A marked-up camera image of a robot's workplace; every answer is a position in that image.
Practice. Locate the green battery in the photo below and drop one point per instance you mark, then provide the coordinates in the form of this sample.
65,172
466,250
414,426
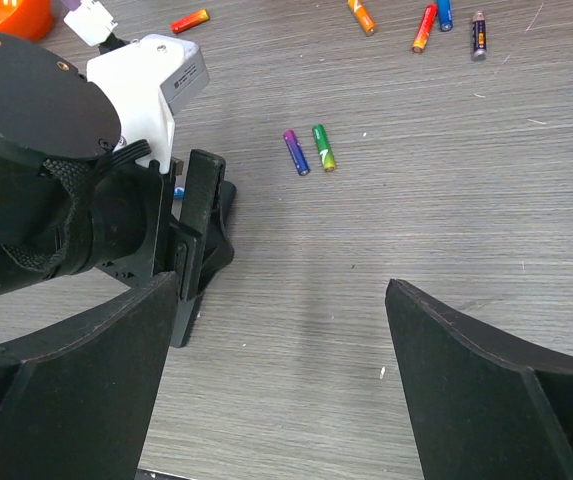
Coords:
324,149

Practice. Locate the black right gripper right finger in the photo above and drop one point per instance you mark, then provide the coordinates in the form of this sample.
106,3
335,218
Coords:
483,404

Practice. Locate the dark purple battery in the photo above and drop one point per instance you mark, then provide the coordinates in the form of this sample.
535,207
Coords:
479,40

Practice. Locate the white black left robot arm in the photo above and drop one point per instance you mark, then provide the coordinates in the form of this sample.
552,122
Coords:
87,174

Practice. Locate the orange bowl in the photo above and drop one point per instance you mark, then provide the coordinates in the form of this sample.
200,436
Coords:
30,19

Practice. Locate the black remote control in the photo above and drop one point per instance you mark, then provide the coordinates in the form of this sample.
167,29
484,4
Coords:
186,316

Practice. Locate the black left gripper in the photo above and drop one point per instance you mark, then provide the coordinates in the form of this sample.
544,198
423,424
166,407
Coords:
131,215

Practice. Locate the red yellow battery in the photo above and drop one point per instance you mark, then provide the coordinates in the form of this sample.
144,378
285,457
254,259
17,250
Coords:
424,29

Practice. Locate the purple blue battery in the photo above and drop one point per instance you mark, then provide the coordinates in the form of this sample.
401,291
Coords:
296,152

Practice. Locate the blue red battery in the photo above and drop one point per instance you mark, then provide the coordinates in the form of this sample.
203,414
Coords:
444,12

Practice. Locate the red orange battery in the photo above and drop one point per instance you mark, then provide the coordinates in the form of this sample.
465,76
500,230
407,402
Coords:
190,21

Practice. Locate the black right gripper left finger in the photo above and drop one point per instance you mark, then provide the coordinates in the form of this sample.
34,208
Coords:
76,397

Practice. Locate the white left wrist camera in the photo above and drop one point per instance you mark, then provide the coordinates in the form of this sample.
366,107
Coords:
148,82

